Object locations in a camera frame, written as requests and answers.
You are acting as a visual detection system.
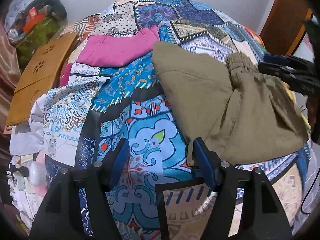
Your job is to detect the olive khaki pants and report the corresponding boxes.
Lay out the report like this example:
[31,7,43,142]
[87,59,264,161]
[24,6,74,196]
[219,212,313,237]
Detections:
[152,42,309,166]

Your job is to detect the white lotion pump bottle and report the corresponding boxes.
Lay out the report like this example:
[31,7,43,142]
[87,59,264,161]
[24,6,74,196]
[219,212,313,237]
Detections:
[9,160,47,187]

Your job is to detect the blue patchwork bedspread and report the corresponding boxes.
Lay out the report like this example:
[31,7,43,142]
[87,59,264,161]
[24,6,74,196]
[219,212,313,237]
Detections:
[28,0,317,239]

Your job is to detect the orange wooden lap table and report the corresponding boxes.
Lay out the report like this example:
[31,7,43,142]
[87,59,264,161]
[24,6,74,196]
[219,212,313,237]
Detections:
[7,32,78,126]

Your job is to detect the striped brown curtain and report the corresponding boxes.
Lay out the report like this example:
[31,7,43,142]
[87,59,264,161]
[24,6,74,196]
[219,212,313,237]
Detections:
[0,22,21,135]

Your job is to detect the pink folded garment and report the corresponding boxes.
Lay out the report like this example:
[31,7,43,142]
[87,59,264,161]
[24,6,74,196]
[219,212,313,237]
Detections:
[76,25,159,67]

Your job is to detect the green bag of clutter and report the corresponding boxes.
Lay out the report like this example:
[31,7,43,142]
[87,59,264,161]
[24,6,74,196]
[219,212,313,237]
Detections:
[15,16,60,67]

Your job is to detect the orange box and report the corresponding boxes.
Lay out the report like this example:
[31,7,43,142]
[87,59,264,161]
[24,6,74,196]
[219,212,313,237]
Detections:
[22,7,46,34]

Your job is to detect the dark grey neck pillow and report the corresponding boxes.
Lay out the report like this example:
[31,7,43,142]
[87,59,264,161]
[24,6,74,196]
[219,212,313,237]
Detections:
[24,0,67,21]

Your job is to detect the brown wooden door frame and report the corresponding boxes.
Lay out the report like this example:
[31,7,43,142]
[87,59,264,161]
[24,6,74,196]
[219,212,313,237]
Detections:
[260,0,313,55]

